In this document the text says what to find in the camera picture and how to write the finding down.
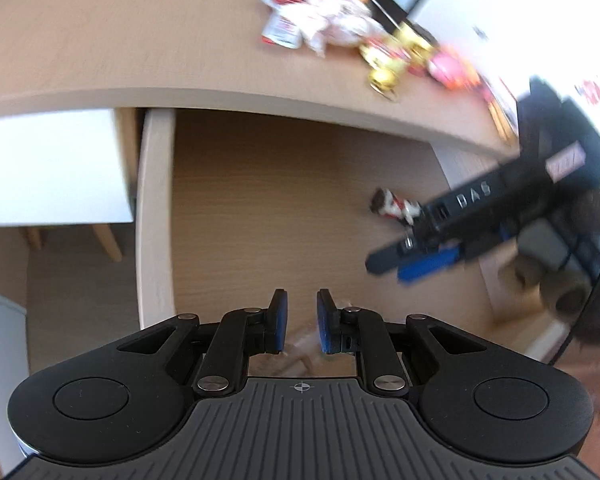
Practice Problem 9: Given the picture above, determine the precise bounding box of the red yellow toy figure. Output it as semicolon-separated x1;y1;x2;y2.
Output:
359;39;431;80

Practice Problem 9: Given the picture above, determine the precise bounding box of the white orange plush toy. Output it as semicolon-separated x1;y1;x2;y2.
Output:
300;0;382;57

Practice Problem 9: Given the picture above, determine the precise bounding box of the pink toy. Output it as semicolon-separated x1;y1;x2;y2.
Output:
426;46;475;92

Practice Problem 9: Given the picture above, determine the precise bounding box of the narrow white desk drawer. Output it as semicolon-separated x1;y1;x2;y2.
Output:
0;107;135;229

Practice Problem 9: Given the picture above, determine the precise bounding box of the person's right hand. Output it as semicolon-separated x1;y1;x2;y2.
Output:
512;255;593;318

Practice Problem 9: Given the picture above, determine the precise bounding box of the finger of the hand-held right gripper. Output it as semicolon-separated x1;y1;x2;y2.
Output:
365;234;463;278
396;246;511;285

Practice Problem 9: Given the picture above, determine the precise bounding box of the white computer case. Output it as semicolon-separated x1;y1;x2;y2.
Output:
325;0;536;92

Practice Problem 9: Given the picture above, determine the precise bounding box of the wide white desk drawer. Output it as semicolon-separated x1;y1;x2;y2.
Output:
135;109;573;378

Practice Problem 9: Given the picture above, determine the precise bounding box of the green stool with wooden legs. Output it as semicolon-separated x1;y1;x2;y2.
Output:
19;225;126;263

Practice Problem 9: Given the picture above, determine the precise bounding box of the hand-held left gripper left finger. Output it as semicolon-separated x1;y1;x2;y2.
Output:
116;288;289;399

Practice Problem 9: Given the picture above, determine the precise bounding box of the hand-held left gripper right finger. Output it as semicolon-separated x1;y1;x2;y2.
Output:
316;288;486;397

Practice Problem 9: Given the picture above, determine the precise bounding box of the white red label cup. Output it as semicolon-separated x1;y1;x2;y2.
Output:
259;0;305;51

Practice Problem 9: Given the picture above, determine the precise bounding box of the gold toy figure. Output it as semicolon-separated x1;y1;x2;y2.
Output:
366;64;407;100

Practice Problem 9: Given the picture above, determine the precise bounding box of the black white red figurine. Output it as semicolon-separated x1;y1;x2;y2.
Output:
370;187;425;228

